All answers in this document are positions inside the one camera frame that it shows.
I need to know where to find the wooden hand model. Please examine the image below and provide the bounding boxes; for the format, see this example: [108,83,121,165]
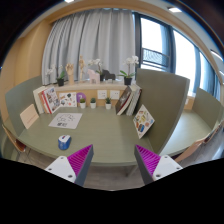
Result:
[65,63,74,85]

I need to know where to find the wooden chair right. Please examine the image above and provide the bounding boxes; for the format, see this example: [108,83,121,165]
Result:
[175,119,224,162]

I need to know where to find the picture books left stack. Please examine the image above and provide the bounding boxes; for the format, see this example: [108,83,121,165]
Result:
[33,86,60,114]

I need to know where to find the wooden chair left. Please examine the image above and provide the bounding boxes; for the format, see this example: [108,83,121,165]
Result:
[2,126,30,162]

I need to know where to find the white leaning books stack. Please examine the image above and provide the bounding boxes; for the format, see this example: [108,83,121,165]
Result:
[126,84,141,116]

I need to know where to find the white patterned mouse pad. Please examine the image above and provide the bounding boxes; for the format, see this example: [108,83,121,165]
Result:
[49,113,82,129]

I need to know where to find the small potted plant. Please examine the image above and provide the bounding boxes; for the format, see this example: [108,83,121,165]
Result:
[80,98,86,109]
[105,97,112,110]
[90,98,96,109]

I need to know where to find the white illustrated card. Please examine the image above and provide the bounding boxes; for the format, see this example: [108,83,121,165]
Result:
[59,92,77,107]

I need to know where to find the small potted plant middle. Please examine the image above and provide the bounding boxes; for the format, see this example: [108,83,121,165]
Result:
[90,98,96,109]

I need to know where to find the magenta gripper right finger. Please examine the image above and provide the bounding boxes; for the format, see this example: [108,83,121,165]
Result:
[134,145,182,185]

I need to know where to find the purple round object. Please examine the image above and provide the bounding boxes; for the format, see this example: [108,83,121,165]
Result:
[76,92,86,103]

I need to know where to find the green desk divider panel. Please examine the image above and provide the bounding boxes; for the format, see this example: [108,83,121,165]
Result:
[136,69,190,154]

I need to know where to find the beige card left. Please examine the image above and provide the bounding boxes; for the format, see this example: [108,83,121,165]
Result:
[20,104,39,129]

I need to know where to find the grey curtain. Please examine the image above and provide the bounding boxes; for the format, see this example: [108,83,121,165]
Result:
[42,8,135,85]

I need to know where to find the dark leaning book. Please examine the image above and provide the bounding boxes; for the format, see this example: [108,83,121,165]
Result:
[115,86,133,115]

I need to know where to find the white orchid black pot left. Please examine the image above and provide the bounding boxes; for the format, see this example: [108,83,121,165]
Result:
[46,65,65,87]

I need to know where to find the green left divider panel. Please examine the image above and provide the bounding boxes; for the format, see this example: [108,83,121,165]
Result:
[5,76,42,132]

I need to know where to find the small potted plant left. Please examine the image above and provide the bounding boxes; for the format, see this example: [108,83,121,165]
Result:
[80,98,86,109]

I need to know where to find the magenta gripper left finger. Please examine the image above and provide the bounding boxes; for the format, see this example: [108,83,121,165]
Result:
[46,145,94,186]

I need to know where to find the white orchid black pot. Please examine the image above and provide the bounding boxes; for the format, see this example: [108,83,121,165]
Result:
[88,58,105,82]
[46,65,65,87]
[118,56,139,86]

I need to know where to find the pink animal figurine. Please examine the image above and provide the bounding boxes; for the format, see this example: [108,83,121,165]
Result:
[87,69,100,84]

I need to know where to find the wooden chair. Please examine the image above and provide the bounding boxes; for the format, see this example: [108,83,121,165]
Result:
[175,119,224,162]
[2,126,30,162]

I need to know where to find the wooden mannequin figure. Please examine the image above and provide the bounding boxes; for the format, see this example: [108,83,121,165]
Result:
[79,55,85,82]

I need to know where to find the small potted plant right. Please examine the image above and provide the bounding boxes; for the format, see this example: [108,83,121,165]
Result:
[105,97,112,110]

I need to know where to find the colourful picture book right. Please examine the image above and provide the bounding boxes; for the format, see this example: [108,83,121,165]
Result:
[133,105,155,139]

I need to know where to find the dark animal figurine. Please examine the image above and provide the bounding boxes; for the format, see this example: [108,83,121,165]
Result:
[101,70,116,80]

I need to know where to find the white orchid black pot right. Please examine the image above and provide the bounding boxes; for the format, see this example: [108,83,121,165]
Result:
[118,56,139,86]

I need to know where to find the white orchid black pot centre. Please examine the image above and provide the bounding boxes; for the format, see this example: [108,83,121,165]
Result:
[88,58,105,82]

